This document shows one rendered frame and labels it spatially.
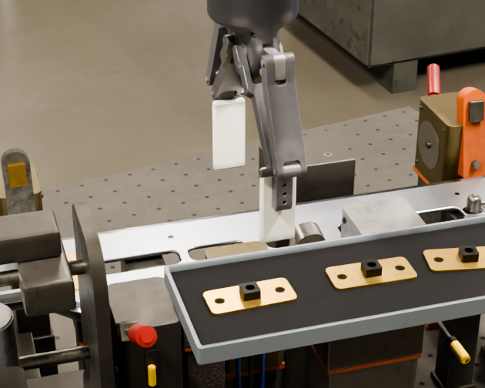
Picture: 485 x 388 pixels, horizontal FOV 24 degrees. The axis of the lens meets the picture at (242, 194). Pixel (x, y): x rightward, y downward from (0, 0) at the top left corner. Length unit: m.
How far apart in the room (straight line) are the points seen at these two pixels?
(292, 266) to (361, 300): 0.09
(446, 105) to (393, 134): 0.72
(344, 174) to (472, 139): 0.20
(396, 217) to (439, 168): 0.39
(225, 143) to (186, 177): 1.18
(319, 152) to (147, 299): 0.49
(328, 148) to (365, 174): 0.63
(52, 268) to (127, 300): 0.12
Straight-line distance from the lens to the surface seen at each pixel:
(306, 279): 1.09
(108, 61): 4.58
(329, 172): 1.59
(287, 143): 0.88
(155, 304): 1.20
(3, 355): 1.16
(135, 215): 2.10
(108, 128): 4.02
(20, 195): 1.48
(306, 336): 1.02
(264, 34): 0.90
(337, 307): 1.06
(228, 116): 1.04
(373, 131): 2.42
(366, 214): 1.30
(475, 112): 1.63
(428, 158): 1.71
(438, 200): 1.56
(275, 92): 0.88
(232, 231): 1.47
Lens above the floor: 1.77
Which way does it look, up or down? 30 degrees down
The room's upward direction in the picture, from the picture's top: straight up
